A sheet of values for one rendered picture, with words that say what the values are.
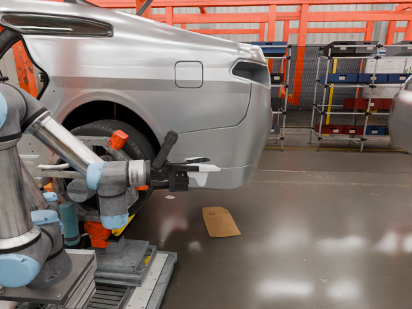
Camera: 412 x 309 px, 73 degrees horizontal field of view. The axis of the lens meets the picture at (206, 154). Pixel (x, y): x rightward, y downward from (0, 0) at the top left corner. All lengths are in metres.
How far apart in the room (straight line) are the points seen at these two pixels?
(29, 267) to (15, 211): 0.15
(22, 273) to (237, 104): 1.28
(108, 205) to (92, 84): 1.21
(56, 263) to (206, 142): 1.05
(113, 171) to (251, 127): 1.11
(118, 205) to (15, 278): 0.33
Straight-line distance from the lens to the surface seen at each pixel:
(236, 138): 1.71
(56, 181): 1.94
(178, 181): 0.78
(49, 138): 0.92
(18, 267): 0.92
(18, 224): 0.90
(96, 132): 1.79
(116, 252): 2.20
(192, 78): 1.69
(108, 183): 0.78
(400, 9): 11.03
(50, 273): 1.12
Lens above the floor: 1.49
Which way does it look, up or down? 17 degrees down
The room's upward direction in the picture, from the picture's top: straight up
